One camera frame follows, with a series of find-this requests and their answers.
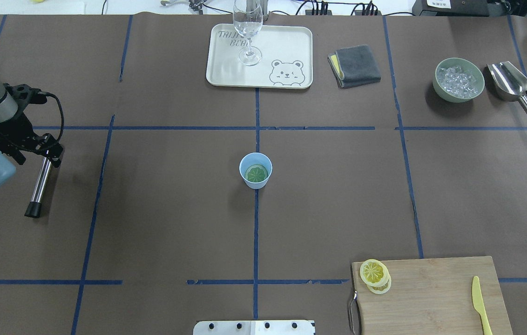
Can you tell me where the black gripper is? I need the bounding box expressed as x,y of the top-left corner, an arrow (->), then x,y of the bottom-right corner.
0,114 -> 64,168

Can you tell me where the steel muddler black tip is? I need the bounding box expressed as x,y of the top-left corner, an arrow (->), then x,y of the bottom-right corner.
24,158 -> 53,219

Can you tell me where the light blue plastic cup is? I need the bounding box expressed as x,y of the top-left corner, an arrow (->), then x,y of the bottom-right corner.
239,153 -> 273,189

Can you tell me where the yellow lemon slice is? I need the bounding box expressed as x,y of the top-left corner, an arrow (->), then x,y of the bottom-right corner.
366,276 -> 392,295
359,259 -> 389,288

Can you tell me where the steel ice scoop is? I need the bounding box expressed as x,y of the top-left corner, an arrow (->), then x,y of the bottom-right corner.
487,61 -> 527,114

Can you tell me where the green bowl of ice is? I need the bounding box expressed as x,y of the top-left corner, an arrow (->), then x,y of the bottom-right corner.
433,58 -> 485,103

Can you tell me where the grey folded cloth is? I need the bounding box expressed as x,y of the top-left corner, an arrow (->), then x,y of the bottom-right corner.
327,44 -> 381,89

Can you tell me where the green lime slice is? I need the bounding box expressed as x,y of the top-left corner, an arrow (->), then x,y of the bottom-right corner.
244,165 -> 269,183

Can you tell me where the yellow folded cloth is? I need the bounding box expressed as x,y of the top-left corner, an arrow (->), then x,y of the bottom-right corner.
329,54 -> 343,79

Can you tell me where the yellow plastic knife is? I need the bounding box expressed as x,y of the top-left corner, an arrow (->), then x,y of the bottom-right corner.
471,275 -> 493,335

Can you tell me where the bamboo cutting board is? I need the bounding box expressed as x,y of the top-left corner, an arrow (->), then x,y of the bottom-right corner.
351,256 -> 513,335

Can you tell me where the clear wine glass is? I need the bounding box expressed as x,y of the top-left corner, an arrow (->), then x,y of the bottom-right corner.
232,0 -> 264,66

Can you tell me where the cream bear serving tray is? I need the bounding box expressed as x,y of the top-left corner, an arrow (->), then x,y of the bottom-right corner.
206,24 -> 314,89

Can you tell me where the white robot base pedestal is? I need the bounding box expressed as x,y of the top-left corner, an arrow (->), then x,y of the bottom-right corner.
193,320 -> 316,335

